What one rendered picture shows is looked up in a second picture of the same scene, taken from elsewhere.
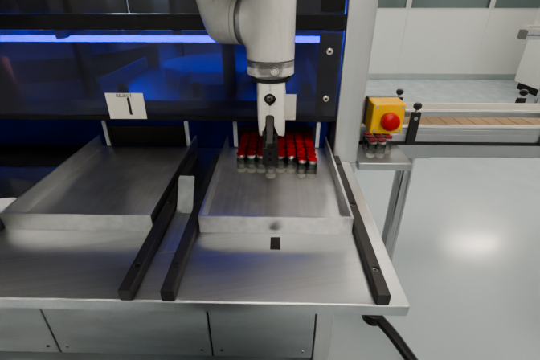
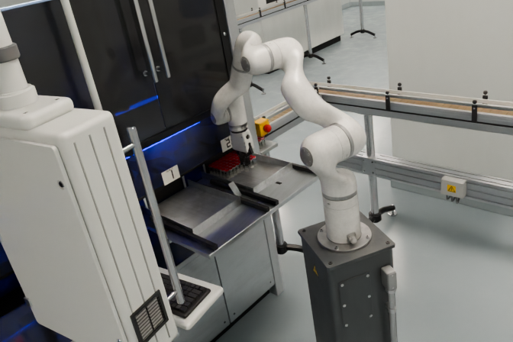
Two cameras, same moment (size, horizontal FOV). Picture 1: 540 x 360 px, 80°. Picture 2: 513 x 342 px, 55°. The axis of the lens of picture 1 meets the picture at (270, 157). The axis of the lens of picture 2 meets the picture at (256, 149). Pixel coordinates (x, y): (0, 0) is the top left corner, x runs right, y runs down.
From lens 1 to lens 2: 175 cm
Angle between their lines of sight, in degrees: 40
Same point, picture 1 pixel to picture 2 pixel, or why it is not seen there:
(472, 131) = (284, 118)
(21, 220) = (199, 227)
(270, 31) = (243, 113)
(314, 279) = (299, 180)
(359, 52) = (248, 106)
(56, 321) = not seen: outside the picture
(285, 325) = (258, 268)
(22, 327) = not seen: outside the picture
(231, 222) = (262, 185)
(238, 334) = (239, 293)
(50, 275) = (238, 225)
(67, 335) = not seen: outside the picture
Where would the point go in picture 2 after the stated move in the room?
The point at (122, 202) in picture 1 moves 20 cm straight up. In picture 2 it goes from (212, 209) to (202, 166)
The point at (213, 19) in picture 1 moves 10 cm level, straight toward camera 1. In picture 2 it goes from (224, 117) to (243, 118)
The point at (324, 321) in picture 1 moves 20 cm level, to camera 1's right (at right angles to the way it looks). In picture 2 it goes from (273, 251) to (295, 232)
